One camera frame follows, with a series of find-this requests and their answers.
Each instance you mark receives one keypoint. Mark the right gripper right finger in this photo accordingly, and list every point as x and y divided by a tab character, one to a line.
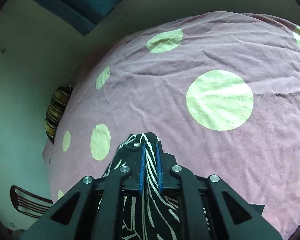
209	207

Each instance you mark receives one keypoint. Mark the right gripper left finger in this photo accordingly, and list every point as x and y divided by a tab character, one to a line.
93	208

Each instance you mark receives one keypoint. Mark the black patterned sweater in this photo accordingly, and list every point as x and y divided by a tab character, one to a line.
153	215

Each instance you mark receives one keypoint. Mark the black slatted chair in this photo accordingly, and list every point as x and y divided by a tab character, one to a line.
27	203

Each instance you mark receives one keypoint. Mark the striped pillow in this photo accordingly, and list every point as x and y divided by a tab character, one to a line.
56	110

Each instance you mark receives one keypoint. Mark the pink dotted bed sheet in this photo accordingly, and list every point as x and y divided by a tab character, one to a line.
220	90

